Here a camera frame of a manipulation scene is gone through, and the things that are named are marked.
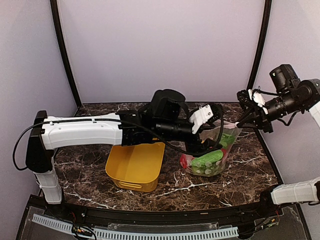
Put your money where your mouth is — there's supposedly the green toy cucumber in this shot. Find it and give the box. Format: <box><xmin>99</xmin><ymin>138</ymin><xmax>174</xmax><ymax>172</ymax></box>
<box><xmin>191</xmin><ymin>150</ymin><xmax>224</xmax><ymax>168</ymax></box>

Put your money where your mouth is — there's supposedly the white slotted cable duct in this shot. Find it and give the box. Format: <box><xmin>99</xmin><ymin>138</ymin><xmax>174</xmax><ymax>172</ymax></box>
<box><xmin>32</xmin><ymin>214</ymin><xmax>239</xmax><ymax>240</ymax></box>

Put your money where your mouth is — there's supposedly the black front rail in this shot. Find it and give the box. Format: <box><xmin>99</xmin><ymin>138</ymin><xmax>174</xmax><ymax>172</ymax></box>
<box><xmin>42</xmin><ymin>192</ymin><xmax>298</xmax><ymax>226</ymax></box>

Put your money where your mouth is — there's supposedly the left black frame post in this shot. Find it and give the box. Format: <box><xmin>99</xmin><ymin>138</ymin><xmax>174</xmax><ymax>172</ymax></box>
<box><xmin>49</xmin><ymin>0</ymin><xmax>82</xmax><ymax>109</ymax></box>

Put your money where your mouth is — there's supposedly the red toy apple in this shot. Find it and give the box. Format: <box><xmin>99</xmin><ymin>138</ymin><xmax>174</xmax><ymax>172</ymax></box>
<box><xmin>179</xmin><ymin>153</ymin><xmax>194</xmax><ymax>169</ymax></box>

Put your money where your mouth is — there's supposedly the black frame post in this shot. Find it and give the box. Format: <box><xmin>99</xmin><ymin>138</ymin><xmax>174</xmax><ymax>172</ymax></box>
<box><xmin>49</xmin><ymin>0</ymin><xmax>82</xmax><ymax>109</ymax></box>
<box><xmin>246</xmin><ymin>0</ymin><xmax>272</xmax><ymax>90</ymax></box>

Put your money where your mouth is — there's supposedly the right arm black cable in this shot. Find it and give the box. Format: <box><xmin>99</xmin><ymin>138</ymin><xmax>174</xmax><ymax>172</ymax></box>
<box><xmin>252</xmin><ymin>86</ymin><xmax>281</xmax><ymax>97</ymax></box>

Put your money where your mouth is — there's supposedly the yellow plastic basket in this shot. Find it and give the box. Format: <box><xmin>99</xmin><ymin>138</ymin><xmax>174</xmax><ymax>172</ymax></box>
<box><xmin>105</xmin><ymin>142</ymin><xmax>165</xmax><ymax>193</ymax></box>

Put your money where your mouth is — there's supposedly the clear zip top bag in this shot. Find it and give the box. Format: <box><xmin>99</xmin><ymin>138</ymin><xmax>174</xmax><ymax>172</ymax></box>
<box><xmin>179</xmin><ymin>121</ymin><xmax>242</xmax><ymax>177</ymax></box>

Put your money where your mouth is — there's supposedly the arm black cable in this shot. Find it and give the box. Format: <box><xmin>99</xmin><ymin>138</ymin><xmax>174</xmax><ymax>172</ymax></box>
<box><xmin>149</xmin><ymin>103</ymin><xmax>226</xmax><ymax>157</ymax></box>
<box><xmin>252</xmin><ymin>86</ymin><xmax>281</xmax><ymax>97</ymax></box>

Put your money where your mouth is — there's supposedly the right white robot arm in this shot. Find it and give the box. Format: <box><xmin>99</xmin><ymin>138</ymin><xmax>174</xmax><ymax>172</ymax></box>
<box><xmin>235</xmin><ymin>78</ymin><xmax>320</xmax><ymax>217</ymax></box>

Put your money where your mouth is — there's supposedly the right black frame post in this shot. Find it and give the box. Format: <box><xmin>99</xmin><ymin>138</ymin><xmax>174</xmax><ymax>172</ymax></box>
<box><xmin>246</xmin><ymin>0</ymin><xmax>272</xmax><ymax>90</ymax></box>

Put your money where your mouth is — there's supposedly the orange toy carrot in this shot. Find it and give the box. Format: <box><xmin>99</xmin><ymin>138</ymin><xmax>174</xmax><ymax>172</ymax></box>
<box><xmin>219</xmin><ymin>133</ymin><xmax>236</xmax><ymax>151</ymax></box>

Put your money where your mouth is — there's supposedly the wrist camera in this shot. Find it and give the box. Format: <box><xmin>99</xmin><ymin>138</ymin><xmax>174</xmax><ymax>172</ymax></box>
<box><xmin>269</xmin><ymin>64</ymin><xmax>301</xmax><ymax>95</ymax></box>
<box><xmin>147</xmin><ymin>89</ymin><xmax>189</xmax><ymax>121</ymax></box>

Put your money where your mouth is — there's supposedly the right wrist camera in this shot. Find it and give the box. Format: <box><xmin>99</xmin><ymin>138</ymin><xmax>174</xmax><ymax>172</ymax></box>
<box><xmin>269</xmin><ymin>64</ymin><xmax>301</xmax><ymax>95</ymax></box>

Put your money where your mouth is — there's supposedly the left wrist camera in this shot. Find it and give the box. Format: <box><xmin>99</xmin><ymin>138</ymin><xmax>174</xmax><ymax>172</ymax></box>
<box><xmin>147</xmin><ymin>89</ymin><xmax>189</xmax><ymax>121</ymax></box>

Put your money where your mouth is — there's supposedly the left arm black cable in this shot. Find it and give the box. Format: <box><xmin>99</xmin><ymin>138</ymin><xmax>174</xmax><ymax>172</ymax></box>
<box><xmin>149</xmin><ymin>103</ymin><xmax>226</xmax><ymax>157</ymax></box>

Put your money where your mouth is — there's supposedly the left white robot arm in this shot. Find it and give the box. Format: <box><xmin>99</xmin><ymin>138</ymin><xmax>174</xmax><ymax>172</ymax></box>
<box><xmin>25</xmin><ymin>110</ymin><xmax>221</xmax><ymax>218</ymax></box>

